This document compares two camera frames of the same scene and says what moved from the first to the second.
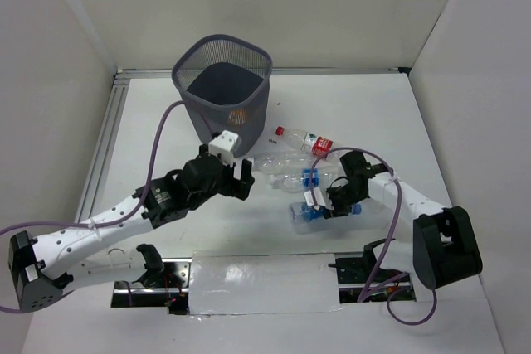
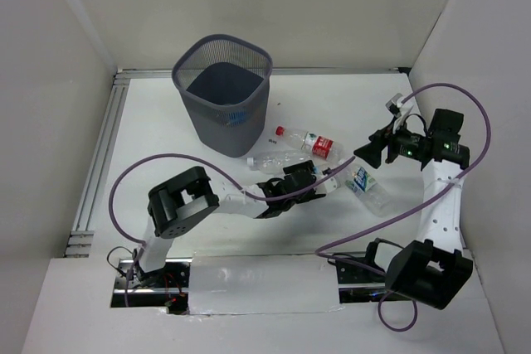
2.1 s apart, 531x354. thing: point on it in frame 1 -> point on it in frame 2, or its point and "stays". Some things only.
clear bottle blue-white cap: [283, 162] stays
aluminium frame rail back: [275, 70] stays
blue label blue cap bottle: [305, 220] -> [237, 117]
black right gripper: [338, 210] -> [371, 152]
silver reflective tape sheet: [263, 283] stays
